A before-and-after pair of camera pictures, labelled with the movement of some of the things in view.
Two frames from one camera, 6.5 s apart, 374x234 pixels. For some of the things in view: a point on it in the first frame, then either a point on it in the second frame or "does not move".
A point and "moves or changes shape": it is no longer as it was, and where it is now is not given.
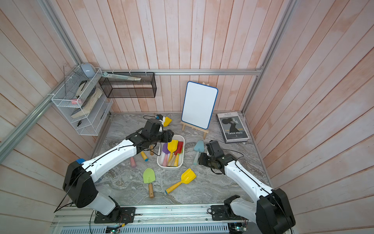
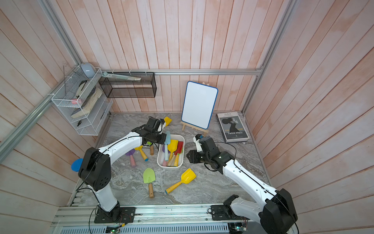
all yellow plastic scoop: x=187 y=177 does not move
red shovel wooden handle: x=179 y=150 does not move
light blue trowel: x=199 y=147 moves or changes shape
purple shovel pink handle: x=166 y=151 does not move
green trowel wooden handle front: x=149 y=178 does not move
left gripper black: x=167 y=136 to x=163 y=138
